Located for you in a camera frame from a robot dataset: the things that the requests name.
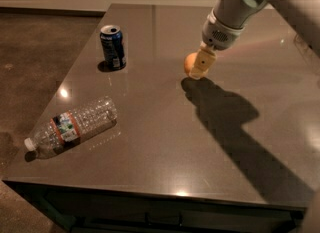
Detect orange fruit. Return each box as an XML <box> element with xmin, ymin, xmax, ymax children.
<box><xmin>184</xmin><ymin>52</ymin><xmax>197</xmax><ymax>76</ymax></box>

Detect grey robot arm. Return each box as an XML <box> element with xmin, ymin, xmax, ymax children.
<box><xmin>184</xmin><ymin>0</ymin><xmax>320</xmax><ymax>80</ymax></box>

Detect dark counter drawer front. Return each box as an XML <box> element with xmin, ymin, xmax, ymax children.
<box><xmin>4</xmin><ymin>179</ymin><xmax>304</xmax><ymax>233</ymax></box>

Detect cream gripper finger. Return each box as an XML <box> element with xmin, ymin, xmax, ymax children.
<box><xmin>190</xmin><ymin>42</ymin><xmax>217</xmax><ymax>79</ymax></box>

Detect blue pepsi can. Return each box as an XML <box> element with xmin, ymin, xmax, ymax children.
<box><xmin>100</xmin><ymin>25</ymin><xmax>126</xmax><ymax>70</ymax></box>

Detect clear plastic water bottle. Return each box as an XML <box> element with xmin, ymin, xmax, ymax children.
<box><xmin>24</xmin><ymin>96</ymin><xmax>117</xmax><ymax>159</ymax></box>

